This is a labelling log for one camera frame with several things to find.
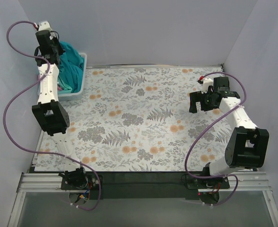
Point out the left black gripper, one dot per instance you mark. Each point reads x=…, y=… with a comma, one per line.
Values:
x=57, y=50

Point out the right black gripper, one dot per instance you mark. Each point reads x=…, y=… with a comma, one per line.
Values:
x=198, y=100

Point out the teal t shirt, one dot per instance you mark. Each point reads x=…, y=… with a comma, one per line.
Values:
x=72, y=63

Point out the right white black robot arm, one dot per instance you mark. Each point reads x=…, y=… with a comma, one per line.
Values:
x=247, y=146

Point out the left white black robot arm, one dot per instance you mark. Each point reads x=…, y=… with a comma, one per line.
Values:
x=48, y=111

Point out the mint green shirt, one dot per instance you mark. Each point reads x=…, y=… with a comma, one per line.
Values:
x=66, y=88

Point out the white plastic laundry basket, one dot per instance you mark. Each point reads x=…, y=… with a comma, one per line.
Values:
x=81, y=82

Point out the floral patterned table mat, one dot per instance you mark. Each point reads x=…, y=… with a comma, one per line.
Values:
x=138, y=119

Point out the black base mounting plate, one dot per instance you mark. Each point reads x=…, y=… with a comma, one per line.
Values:
x=146, y=185

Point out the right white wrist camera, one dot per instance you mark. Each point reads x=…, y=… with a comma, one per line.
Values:
x=205, y=82

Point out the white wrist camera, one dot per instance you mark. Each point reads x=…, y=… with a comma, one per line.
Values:
x=205, y=82
x=44, y=25

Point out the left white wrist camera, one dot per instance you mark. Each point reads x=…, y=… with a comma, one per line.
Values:
x=44, y=25

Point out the aluminium frame rail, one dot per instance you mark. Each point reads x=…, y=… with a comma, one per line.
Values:
x=248, y=181

